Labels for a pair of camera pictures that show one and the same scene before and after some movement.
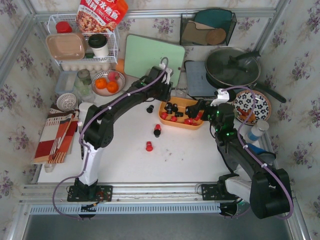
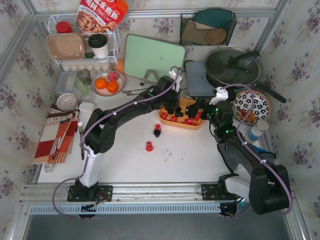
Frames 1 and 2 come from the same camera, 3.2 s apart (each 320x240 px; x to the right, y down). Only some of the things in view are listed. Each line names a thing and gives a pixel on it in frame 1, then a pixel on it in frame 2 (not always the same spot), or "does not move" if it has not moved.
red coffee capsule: x=149 y=147 does not move
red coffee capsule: x=164 y=115 does not move
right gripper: x=197 y=111 does not move
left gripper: x=164 y=91 to x=173 y=105
